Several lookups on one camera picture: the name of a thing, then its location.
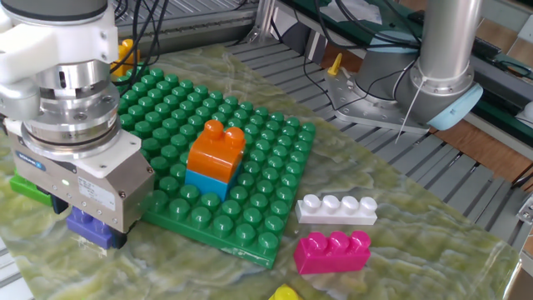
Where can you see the silver Schunk gripper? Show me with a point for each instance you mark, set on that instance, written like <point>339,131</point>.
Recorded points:
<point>104,187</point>

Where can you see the violet two-stud block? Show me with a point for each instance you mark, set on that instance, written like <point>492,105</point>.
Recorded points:
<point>89,229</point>

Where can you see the light blue four-stud block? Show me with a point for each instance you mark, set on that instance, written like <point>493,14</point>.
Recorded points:
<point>208,186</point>

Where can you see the orange large block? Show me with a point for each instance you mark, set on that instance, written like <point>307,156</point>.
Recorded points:
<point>214,154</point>

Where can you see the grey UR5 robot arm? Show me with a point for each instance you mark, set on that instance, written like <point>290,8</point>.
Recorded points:
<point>62,62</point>

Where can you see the light green two-stud block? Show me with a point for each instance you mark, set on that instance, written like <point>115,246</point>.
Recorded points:
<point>27,187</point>

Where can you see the yellow two-stud block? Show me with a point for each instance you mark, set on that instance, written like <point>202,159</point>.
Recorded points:
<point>125,52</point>

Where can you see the green studded baseplate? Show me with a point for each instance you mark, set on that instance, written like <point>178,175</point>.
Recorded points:
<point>258,175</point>

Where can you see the yellow-green one-stud block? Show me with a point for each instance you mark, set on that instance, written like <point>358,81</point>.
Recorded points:
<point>285,293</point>

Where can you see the white four-stud block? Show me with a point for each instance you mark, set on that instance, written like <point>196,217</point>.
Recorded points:
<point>333,214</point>

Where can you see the pink three-stud block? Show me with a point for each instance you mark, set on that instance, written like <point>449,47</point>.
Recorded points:
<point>333,256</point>

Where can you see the small yellow object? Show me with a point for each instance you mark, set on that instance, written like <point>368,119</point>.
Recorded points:
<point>334,66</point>

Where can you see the white zip tie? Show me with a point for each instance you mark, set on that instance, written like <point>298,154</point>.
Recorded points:
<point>410,108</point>

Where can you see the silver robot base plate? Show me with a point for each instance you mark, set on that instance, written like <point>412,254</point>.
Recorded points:
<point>366,112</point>

